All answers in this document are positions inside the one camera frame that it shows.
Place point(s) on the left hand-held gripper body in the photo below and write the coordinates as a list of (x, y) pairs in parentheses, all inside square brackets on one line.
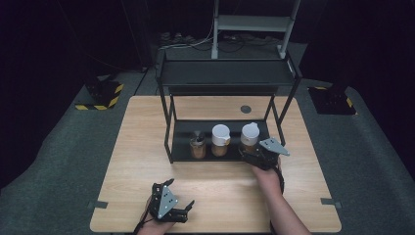
[(167, 204)]

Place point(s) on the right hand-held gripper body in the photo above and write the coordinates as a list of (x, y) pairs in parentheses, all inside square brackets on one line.
[(266, 156)]

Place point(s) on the glass spice jar white lid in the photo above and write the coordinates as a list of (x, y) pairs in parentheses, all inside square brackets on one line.
[(250, 132), (221, 135)]

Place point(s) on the black metal shelf rack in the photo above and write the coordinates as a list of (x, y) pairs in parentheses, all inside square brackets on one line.
[(225, 73)]

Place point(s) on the person's right hand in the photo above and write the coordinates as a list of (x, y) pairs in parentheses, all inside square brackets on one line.
[(269, 179)]

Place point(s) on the person's left hand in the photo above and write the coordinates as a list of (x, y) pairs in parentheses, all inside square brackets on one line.
[(153, 226)]

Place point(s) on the black round table grommet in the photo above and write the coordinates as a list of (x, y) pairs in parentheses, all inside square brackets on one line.
[(245, 109)]

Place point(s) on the grey tape piece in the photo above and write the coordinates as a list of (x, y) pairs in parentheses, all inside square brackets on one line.
[(97, 204), (331, 202)]

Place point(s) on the yellow black striped stand base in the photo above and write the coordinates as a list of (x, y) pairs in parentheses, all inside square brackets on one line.
[(332, 101), (104, 94)]

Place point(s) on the light grey metal stand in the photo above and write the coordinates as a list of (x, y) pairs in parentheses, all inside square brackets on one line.
[(253, 23)]

